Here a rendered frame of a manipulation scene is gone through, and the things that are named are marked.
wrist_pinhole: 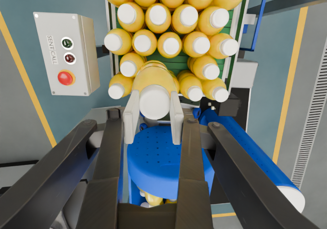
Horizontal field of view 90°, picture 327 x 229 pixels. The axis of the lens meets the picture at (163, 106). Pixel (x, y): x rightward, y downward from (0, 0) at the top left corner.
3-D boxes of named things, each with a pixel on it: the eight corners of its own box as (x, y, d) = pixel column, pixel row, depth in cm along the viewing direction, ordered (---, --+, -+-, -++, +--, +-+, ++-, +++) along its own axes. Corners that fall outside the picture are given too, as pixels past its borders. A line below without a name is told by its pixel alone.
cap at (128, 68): (136, 75, 45) (135, 77, 43) (121, 75, 44) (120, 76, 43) (136, 61, 43) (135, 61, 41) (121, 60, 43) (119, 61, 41)
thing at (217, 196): (194, 195, 215) (197, 206, 201) (190, 85, 158) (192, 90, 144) (234, 192, 214) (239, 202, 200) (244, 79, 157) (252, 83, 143)
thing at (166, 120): (157, 111, 66) (156, 127, 55) (157, 106, 65) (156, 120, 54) (181, 112, 67) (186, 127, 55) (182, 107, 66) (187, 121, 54)
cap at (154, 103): (154, 79, 21) (154, 82, 19) (175, 100, 22) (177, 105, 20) (133, 99, 21) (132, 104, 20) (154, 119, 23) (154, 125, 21)
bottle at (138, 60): (146, 70, 62) (141, 81, 45) (128, 69, 62) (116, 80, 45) (147, 50, 60) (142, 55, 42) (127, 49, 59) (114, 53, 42)
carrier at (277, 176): (218, 100, 148) (192, 118, 155) (288, 173, 68) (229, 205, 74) (234, 121, 157) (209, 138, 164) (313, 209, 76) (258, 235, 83)
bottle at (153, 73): (154, 53, 37) (155, 61, 20) (174, 75, 39) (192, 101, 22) (132, 74, 38) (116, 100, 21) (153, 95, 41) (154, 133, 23)
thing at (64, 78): (61, 84, 44) (58, 85, 42) (58, 70, 42) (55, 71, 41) (74, 84, 44) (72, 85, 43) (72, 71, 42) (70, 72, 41)
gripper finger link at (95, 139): (120, 149, 13) (80, 149, 12) (129, 119, 17) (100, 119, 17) (119, 132, 12) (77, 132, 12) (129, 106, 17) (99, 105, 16)
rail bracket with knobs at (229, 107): (205, 105, 69) (212, 116, 59) (207, 89, 66) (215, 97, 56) (228, 106, 69) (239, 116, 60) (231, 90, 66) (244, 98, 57)
